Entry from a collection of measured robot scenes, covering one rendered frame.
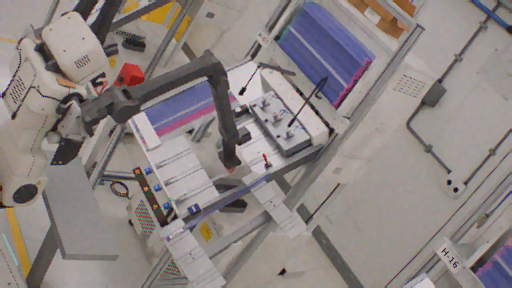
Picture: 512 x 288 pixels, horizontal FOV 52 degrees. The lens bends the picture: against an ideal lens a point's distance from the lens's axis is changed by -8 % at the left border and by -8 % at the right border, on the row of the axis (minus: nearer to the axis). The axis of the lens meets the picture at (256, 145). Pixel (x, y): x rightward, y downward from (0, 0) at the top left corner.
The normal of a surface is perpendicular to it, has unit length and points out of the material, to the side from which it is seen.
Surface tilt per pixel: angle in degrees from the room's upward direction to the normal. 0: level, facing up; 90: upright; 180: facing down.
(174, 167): 43
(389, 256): 90
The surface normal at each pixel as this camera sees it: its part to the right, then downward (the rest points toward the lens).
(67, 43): -0.11, -0.50
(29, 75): -0.54, -0.11
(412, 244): -0.71, -0.11
